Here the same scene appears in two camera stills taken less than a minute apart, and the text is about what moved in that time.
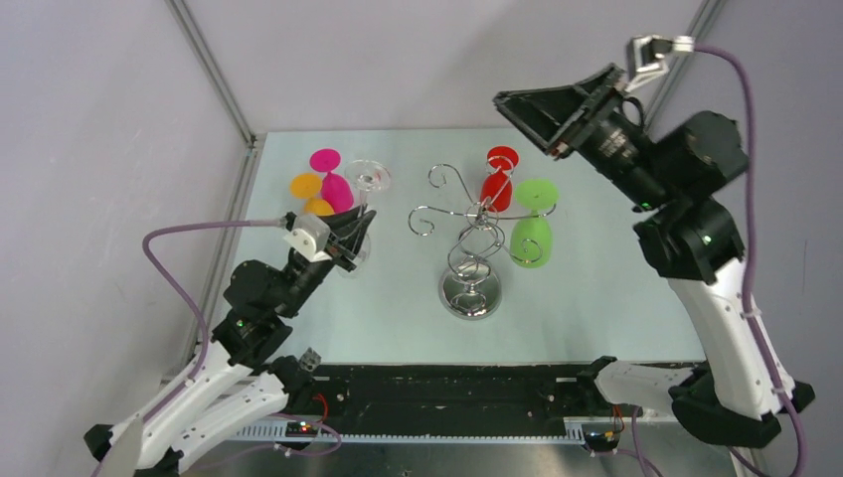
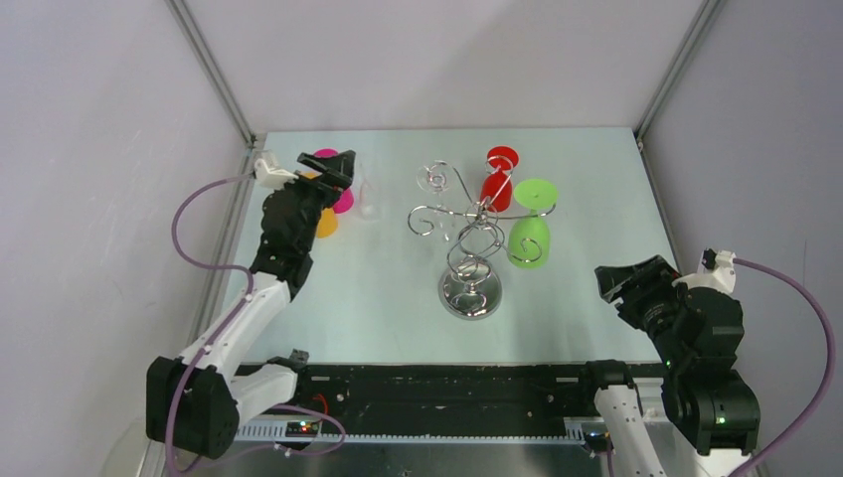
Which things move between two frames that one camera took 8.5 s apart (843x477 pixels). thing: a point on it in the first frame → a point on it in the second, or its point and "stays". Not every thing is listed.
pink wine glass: [336, 190] stays
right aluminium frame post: [704, 21] stays
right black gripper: [554, 109] → [649, 272]
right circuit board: [604, 441] stays
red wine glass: [497, 188] stays
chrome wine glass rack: [474, 290] stays
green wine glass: [531, 233] stays
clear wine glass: [365, 177] → [435, 177]
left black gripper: [346, 243] → [338, 172]
